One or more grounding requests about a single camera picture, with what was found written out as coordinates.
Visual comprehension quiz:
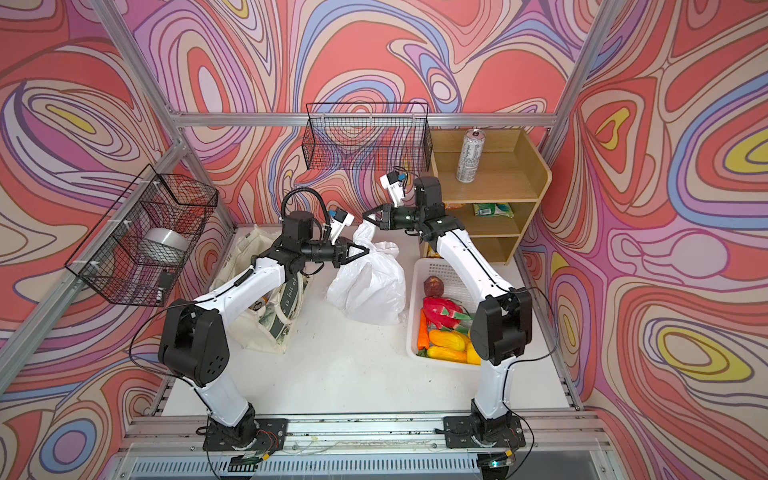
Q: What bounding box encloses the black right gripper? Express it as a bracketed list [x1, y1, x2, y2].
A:
[363, 203, 425, 232]

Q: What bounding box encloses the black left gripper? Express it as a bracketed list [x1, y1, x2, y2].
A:
[298, 236, 367, 272]

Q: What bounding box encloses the white plastic grocery bag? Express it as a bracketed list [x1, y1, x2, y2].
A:
[325, 222, 406, 327]

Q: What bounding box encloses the cream canvas tote bag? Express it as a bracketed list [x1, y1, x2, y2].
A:
[210, 226, 311, 354]

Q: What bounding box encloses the silver drink can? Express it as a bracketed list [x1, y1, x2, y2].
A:
[456, 129, 486, 183]
[249, 297, 268, 311]

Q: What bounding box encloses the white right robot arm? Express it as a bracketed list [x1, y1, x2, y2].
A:
[363, 204, 533, 420]

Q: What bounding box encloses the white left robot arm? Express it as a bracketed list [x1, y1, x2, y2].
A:
[158, 237, 370, 427]

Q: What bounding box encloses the yellow snack packet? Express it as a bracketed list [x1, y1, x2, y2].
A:
[425, 244, 440, 258]

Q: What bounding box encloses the white plastic produce basket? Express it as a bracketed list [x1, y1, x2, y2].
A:
[405, 258, 480, 371]

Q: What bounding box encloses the dark red passion fruit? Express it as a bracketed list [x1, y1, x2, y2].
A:
[423, 275, 445, 298]

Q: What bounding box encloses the pink dragon fruit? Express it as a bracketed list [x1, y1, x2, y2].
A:
[422, 297, 474, 331]

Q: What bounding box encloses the wooden shelf unit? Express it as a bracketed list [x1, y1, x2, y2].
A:
[429, 128, 552, 264]

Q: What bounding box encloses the green snack packet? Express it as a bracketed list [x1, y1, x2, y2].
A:
[472, 203, 514, 218]

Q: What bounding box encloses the orange carrot left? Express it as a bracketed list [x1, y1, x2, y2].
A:
[417, 309, 431, 355]

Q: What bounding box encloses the yellow squash upper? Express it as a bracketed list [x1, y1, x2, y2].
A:
[428, 329, 468, 351]

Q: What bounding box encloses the yellow squash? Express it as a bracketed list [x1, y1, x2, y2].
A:
[427, 345, 467, 363]
[428, 329, 468, 351]

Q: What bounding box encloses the yellow squash lower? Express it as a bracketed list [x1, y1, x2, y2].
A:
[427, 345, 467, 363]

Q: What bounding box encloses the yellow lemon lower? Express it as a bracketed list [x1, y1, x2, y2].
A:
[465, 343, 482, 366]

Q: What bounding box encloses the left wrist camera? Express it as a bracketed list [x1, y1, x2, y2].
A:
[329, 207, 355, 244]

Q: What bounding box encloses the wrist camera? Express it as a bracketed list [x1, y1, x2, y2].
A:
[379, 168, 409, 207]
[329, 207, 355, 244]

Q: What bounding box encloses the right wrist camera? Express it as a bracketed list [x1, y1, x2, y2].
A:
[379, 168, 409, 207]

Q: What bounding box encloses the black wire basket back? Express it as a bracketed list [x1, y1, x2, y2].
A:
[301, 101, 432, 172]

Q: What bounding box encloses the black wire basket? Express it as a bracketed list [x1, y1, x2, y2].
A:
[301, 101, 432, 172]
[65, 165, 219, 307]

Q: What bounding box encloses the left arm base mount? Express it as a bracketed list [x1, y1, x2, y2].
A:
[203, 418, 288, 453]

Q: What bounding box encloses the black wire basket left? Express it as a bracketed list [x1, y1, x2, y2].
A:
[65, 165, 219, 307]

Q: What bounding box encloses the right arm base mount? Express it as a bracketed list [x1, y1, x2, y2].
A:
[436, 412, 527, 451]

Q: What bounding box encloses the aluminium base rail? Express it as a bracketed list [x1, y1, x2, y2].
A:
[118, 410, 615, 457]

